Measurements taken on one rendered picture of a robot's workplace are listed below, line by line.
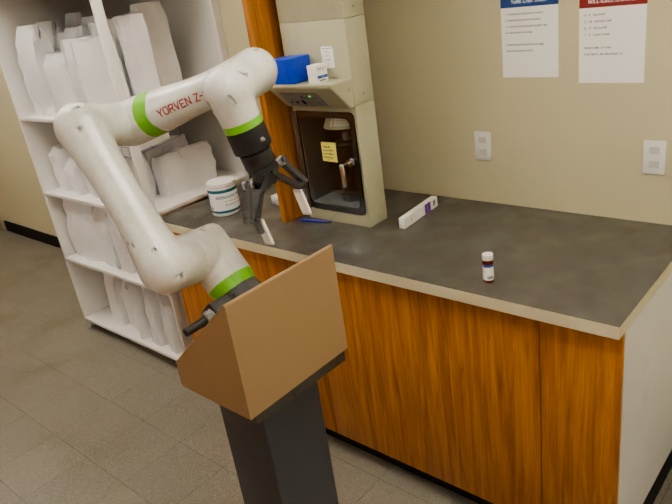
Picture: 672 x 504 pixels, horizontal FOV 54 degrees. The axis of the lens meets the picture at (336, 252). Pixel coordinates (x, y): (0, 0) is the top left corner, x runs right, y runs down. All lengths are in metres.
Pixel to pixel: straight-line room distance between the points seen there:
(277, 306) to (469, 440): 1.06
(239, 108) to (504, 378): 1.18
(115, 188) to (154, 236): 0.15
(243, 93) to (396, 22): 1.40
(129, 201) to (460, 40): 1.47
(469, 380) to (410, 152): 1.09
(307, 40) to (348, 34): 0.19
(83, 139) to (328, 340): 0.77
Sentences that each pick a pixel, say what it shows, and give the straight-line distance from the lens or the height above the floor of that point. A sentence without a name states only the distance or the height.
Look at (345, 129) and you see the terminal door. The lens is 2.44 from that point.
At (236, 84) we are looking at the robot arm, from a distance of 1.45.
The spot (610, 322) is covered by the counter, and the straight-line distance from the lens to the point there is 1.84.
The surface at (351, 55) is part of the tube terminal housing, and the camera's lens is 2.38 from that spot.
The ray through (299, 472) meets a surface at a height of 0.62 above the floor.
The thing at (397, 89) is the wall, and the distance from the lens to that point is 2.81.
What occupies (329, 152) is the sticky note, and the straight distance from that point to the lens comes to 2.52.
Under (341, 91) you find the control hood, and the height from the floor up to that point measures 1.48.
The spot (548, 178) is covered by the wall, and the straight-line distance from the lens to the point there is 2.57.
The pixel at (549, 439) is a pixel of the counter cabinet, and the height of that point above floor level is 0.47.
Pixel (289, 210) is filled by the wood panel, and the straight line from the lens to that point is 2.71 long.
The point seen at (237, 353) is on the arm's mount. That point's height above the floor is 1.12.
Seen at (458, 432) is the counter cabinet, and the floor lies 0.36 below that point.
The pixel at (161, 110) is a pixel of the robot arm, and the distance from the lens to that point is 1.72.
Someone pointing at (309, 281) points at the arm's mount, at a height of 1.18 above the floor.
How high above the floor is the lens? 1.87
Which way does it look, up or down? 23 degrees down
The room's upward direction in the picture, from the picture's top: 9 degrees counter-clockwise
